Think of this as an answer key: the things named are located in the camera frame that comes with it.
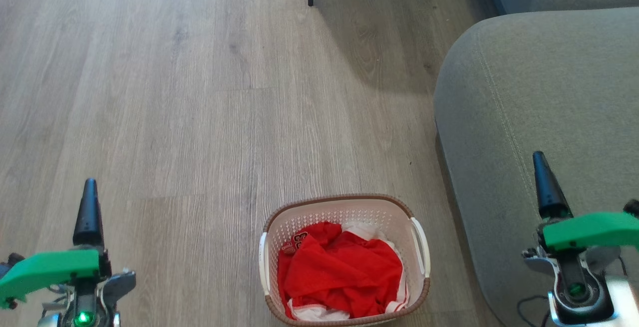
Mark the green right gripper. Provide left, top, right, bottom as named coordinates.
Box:
left=521, top=151, right=639, bottom=279

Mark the red jersey garment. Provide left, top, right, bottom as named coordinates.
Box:
left=277, top=221, right=404, bottom=319

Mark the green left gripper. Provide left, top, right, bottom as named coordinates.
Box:
left=0, top=178, right=137, bottom=313

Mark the grey fabric sofa seat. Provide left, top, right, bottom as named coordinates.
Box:
left=433, top=7, right=639, bottom=327

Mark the white brown-rimmed laundry basket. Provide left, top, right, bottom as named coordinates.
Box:
left=259, top=194, right=431, bottom=327

